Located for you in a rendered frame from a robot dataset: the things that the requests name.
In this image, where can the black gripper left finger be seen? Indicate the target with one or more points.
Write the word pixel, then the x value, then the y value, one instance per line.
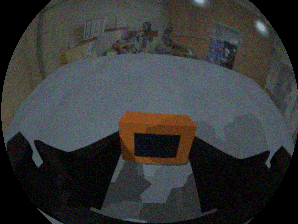
pixel 90 169

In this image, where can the orange block with dark square face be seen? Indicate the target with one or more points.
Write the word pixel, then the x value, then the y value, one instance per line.
pixel 153 138

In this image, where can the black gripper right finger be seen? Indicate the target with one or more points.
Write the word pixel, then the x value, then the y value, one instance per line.
pixel 217 173

